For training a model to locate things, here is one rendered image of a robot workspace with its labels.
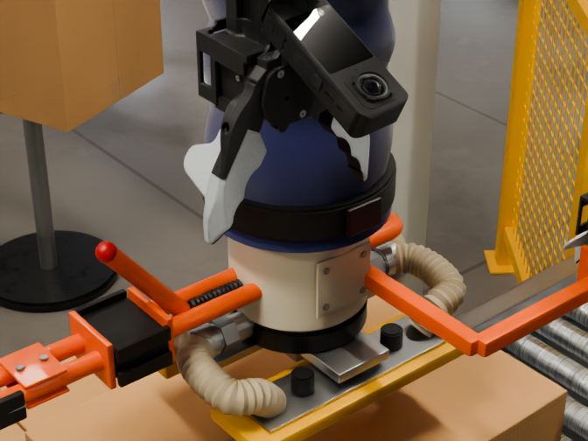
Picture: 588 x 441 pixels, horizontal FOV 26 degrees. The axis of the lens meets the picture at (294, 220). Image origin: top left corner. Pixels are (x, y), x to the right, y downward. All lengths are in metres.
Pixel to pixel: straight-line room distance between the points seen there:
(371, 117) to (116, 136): 3.64
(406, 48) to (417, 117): 0.20
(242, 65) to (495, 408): 0.91
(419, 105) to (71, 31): 0.84
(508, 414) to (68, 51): 1.68
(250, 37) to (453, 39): 4.32
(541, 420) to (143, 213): 2.42
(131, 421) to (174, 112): 2.99
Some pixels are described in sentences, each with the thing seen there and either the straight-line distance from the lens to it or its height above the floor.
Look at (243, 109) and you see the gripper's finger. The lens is 0.89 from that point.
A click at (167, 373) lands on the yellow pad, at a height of 1.06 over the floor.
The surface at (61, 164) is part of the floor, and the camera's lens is 4.31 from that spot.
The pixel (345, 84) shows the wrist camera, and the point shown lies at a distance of 0.85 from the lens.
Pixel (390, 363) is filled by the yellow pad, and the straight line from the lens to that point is 1.55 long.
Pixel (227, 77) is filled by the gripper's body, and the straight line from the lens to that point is 0.93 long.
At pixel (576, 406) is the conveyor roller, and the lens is 2.37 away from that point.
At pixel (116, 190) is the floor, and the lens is 4.12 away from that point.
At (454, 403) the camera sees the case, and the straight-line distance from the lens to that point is 1.71.
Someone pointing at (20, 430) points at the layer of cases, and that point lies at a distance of 2.33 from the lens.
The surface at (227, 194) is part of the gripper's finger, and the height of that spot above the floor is 1.57.
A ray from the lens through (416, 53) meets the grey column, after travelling 3.01.
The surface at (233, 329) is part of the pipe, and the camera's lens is 1.50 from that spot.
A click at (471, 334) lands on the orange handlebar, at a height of 1.19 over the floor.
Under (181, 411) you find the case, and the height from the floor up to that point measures 0.94.
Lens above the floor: 2.02
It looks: 31 degrees down
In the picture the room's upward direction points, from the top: straight up
